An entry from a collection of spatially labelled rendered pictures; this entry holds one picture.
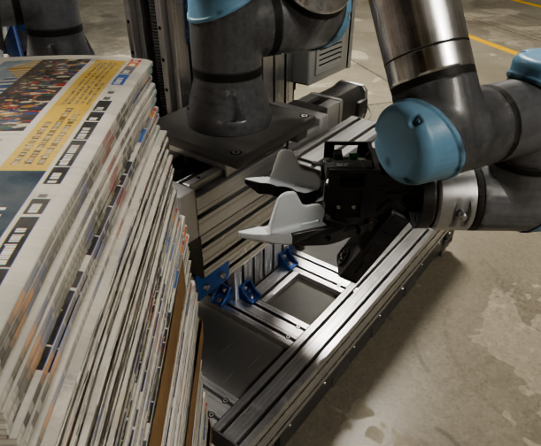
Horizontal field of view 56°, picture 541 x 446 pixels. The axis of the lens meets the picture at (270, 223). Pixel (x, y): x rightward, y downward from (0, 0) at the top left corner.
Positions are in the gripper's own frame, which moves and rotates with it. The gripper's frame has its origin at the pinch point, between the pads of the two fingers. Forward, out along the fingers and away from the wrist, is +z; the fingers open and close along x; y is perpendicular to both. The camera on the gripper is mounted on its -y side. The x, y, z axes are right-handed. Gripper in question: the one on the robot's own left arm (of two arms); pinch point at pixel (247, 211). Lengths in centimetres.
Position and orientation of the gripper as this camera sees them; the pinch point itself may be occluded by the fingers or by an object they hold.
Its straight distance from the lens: 58.4
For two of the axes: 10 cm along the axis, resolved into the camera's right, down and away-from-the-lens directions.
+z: -10.0, -0.1, 0.2
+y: 0.0, -8.4, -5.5
